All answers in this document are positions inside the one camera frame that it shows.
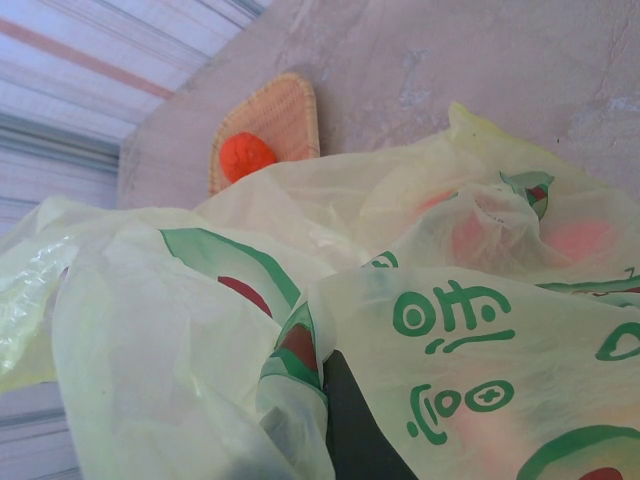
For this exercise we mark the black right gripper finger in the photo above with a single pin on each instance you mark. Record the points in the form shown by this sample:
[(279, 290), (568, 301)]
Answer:
[(355, 430)]

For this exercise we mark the pink peach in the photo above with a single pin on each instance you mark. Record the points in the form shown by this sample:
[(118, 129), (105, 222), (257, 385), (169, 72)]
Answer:
[(475, 235)]

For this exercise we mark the translucent yellow-green plastic bag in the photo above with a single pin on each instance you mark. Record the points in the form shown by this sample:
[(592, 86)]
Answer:
[(150, 325)]

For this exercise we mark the red apple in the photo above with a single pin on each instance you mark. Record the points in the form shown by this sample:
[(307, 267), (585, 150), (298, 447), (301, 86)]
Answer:
[(580, 237)]

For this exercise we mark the orange tangerine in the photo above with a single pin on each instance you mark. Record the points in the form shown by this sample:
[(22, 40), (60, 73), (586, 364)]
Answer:
[(247, 155)]

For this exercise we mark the wooden cutting board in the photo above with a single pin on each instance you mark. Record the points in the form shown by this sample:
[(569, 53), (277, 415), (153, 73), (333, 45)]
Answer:
[(280, 110)]

